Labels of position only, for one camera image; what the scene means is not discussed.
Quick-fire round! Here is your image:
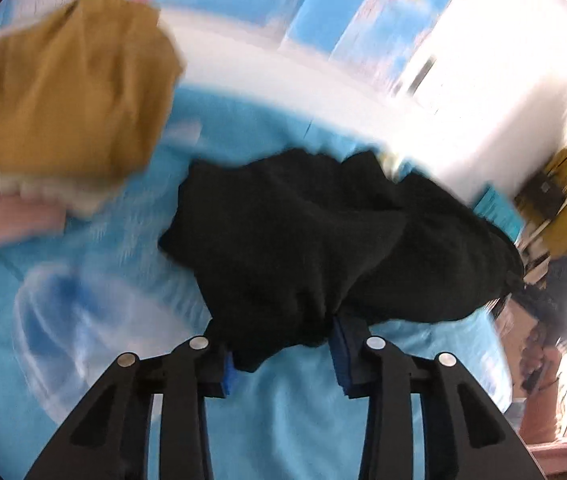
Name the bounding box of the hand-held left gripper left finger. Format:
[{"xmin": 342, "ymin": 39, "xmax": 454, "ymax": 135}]
[{"xmin": 24, "ymin": 335, "xmax": 238, "ymax": 480}]

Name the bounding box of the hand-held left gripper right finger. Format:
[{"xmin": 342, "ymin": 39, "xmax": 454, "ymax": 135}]
[{"xmin": 330, "ymin": 316, "xmax": 547, "ymax": 480}]

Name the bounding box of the black garment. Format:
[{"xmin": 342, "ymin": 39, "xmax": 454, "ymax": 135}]
[{"xmin": 158, "ymin": 147, "xmax": 527, "ymax": 373}]

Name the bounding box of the person's right forearm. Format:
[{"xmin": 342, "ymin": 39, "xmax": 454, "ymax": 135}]
[{"xmin": 516, "ymin": 385, "xmax": 567, "ymax": 445}]

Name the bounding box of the person's right hand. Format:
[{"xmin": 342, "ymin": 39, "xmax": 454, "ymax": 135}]
[{"xmin": 517, "ymin": 332, "xmax": 565, "ymax": 397}]

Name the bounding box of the teal plastic basket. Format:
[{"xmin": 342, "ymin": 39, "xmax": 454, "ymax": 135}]
[{"xmin": 472, "ymin": 184, "xmax": 523, "ymax": 242}]

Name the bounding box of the blue printed bed sheet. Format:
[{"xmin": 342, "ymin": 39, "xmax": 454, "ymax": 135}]
[{"xmin": 0, "ymin": 85, "xmax": 519, "ymax": 480}]

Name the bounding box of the cream white garment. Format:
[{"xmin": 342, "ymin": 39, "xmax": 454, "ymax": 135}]
[{"xmin": 0, "ymin": 167, "xmax": 114, "ymax": 220}]

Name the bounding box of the pink garment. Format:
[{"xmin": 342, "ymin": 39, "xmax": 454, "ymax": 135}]
[{"xmin": 0, "ymin": 194, "xmax": 68, "ymax": 261}]

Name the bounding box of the mustard yellow garment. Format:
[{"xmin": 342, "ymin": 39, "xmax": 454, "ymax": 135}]
[{"xmin": 0, "ymin": 0, "xmax": 187, "ymax": 186}]

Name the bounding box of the wall map poster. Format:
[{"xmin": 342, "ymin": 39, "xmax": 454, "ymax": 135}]
[{"xmin": 61, "ymin": 0, "xmax": 487, "ymax": 92}]

